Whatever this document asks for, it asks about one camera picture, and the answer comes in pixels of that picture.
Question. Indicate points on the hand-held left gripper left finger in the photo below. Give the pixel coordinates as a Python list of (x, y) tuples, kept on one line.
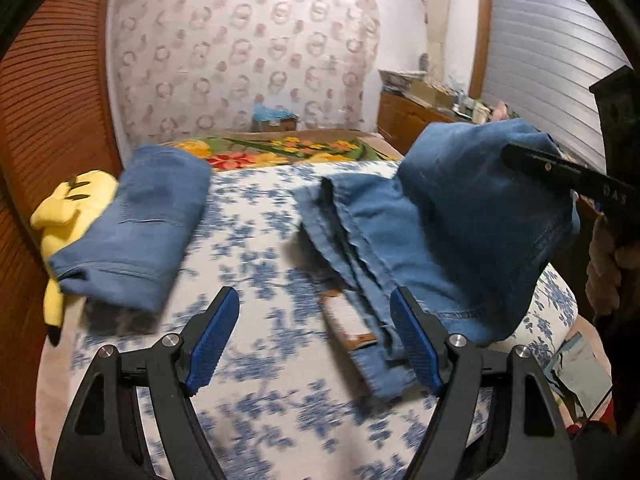
[(212, 332)]

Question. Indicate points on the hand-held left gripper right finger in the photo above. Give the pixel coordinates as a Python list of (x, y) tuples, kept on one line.
[(417, 340)]

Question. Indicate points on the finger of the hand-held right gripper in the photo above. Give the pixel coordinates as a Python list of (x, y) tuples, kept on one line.
[(540, 162)]

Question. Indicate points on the light blue denim pants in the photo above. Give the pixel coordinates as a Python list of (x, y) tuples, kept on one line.
[(450, 220)]

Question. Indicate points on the folded dark blue pants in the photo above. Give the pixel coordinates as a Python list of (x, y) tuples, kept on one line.
[(135, 220)]

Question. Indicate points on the person's right hand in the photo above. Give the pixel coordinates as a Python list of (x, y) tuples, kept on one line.
[(607, 270)]

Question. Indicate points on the pink bottle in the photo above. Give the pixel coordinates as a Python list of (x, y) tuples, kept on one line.
[(501, 111)]

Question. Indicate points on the blue floral bedsheet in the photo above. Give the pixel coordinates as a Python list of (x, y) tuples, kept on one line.
[(260, 270)]

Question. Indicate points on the open cardboard box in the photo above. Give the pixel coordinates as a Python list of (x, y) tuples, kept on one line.
[(432, 94)]

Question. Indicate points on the wooden sideboard cabinet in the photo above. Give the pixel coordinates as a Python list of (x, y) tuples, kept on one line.
[(400, 120)]

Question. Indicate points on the pale blue bag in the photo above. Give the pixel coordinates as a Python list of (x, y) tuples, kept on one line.
[(580, 375)]

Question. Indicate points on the cream tied curtain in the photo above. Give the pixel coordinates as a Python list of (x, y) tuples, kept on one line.
[(436, 32)]

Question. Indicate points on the colourful floral blanket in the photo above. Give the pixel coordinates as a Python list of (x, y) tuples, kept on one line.
[(280, 147)]

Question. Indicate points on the yellow plush toy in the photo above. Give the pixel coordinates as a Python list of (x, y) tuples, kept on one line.
[(57, 210)]

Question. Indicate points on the cardboard box with blue filling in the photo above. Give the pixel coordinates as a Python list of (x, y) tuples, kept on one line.
[(272, 119)]

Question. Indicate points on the circle-patterned sheer curtain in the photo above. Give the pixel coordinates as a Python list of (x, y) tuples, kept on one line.
[(225, 50)]

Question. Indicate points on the wooden louvred door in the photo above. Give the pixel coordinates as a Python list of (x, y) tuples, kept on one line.
[(50, 85)]

